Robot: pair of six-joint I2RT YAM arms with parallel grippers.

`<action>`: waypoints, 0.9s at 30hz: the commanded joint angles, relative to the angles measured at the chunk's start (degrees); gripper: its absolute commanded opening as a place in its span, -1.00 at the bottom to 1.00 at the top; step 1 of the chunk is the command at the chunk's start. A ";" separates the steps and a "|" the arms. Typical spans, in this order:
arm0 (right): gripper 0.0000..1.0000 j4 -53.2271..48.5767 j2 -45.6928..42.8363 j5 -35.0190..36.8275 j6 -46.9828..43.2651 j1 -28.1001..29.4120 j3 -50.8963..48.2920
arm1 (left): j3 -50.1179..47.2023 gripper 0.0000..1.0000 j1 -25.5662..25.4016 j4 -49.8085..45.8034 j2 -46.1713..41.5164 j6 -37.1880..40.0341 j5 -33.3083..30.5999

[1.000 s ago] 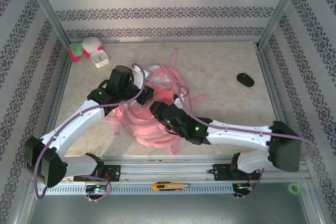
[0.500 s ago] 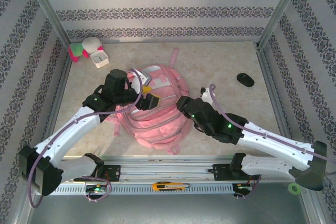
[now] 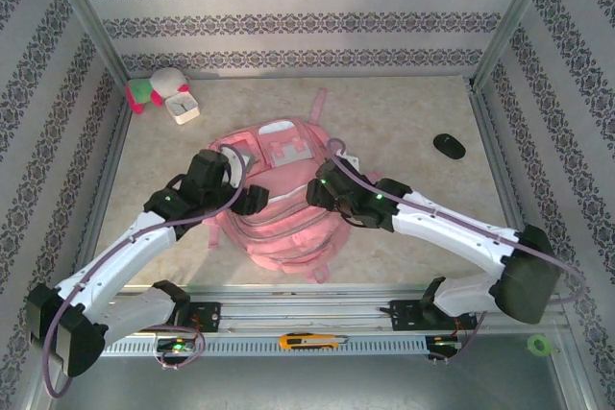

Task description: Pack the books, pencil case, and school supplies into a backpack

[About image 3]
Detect pink backpack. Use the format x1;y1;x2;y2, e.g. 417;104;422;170
201;87;381;284

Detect white square alarm clock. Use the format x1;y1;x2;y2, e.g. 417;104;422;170
164;94;201;126

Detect white pink green plush toy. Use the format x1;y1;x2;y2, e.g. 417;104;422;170
125;67;191;116

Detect black computer mouse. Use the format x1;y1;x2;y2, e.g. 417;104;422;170
432;133;466;160

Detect yellow black utility knife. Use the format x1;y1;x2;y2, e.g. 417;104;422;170
278;331;350;351

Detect small lit circuit board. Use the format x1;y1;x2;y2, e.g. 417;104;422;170
425;335;463;351
157;338;198;354

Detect green tape roll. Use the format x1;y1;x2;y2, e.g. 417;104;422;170
527;334;553;357

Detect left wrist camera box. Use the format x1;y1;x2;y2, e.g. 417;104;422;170
224;148;255;177

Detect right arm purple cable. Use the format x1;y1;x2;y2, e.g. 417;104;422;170
326;138;585;368

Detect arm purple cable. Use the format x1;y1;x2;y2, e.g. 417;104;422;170
326;138;585;368
42;153;249;399

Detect aluminium side rail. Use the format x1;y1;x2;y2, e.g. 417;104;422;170
66;87;134;296
468;78;547;294

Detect aluminium mounting rail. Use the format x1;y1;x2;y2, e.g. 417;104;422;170
45;284;566;334

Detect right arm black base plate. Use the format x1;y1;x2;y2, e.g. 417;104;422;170
387;299;480;333

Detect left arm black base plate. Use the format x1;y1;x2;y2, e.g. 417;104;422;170
184;301;222;334

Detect slotted grey cable duct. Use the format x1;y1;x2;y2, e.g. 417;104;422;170
98;335;462;358

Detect aluminium frame post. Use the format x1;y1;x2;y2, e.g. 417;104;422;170
40;0;134;92
470;0;563;89

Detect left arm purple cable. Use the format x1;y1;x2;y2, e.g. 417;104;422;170
42;153;249;399

